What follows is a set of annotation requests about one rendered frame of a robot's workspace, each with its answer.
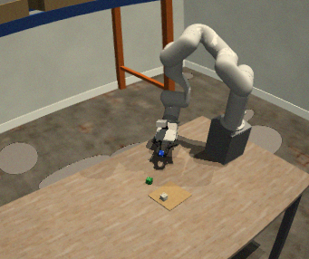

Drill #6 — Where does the green die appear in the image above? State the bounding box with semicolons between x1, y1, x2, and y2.
146;177;153;185

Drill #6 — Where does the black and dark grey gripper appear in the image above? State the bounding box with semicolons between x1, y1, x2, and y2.
151;120;179;157

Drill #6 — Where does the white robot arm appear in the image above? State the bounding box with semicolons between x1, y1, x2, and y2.
156;24;254;131

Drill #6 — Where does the white die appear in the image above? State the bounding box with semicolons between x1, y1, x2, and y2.
160;193;168;201

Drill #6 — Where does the tan flat mat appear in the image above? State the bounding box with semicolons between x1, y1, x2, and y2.
148;181;192;210

